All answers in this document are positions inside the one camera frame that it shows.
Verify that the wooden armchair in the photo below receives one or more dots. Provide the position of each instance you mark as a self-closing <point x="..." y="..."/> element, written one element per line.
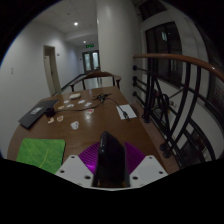
<point x="96" y="73"/>

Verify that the white wall switch plate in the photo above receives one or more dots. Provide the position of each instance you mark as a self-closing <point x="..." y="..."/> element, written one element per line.
<point x="12" y="70"/>

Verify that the green exit sign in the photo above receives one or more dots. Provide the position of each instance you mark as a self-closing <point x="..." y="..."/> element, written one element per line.
<point x="90" y="46"/>

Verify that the black railing with wooden handrail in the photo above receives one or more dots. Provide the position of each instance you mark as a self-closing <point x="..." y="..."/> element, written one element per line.
<point x="173" y="57"/>

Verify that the black closed laptop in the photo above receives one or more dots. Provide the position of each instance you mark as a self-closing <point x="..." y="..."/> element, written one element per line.
<point x="35" y="113"/>

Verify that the small pink card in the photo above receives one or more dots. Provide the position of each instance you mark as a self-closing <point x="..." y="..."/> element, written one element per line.
<point x="60" y="118"/>
<point x="61" y="107"/>
<point x="50" y="120"/>

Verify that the white card with dark print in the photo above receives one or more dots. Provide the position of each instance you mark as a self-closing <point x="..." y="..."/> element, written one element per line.
<point x="74" y="125"/>

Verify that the small white box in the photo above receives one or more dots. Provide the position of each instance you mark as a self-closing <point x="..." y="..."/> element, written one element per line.
<point x="74" y="96"/>

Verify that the white doorway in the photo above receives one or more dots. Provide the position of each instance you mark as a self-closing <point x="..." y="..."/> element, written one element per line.
<point x="50" y="70"/>

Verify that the white paper sheet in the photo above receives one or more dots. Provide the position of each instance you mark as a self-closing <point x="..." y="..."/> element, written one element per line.
<point x="130" y="110"/>

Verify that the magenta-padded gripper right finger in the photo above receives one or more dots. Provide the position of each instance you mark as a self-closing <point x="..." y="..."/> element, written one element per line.
<point x="148" y="170"/>

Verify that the dark-framed window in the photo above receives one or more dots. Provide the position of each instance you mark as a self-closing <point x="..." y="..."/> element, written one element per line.
<point x="163" y="50"/>

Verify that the small black box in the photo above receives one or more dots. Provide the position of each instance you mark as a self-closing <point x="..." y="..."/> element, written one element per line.
<point x="50" y="112"/>

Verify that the ceiling lights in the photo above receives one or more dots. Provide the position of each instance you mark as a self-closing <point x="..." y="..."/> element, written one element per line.
<point x="76" y="23"/>

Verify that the black computer mouse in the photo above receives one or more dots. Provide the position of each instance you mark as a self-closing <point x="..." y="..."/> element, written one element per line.
<point x="110" y="160"/>

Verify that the green mouse pad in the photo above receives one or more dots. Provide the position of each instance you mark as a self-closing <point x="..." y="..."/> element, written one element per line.
<point x="33" y="151"/>

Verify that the small red-white card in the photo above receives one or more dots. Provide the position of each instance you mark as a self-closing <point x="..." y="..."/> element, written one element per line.
<point x="89" y="111"/>

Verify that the glass double door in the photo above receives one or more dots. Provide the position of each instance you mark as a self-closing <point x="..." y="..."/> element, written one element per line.
<point x="91" y="61"/>

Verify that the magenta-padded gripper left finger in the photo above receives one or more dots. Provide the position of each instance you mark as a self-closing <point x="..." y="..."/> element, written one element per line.
<point x="75" y="170"/>

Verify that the small white card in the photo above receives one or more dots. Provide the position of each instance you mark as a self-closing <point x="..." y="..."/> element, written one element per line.
<point x="88" y="104"/>
<point x="70" y="105"/>
<point x="81" y="101"/>
<point x="66" y="101"/>

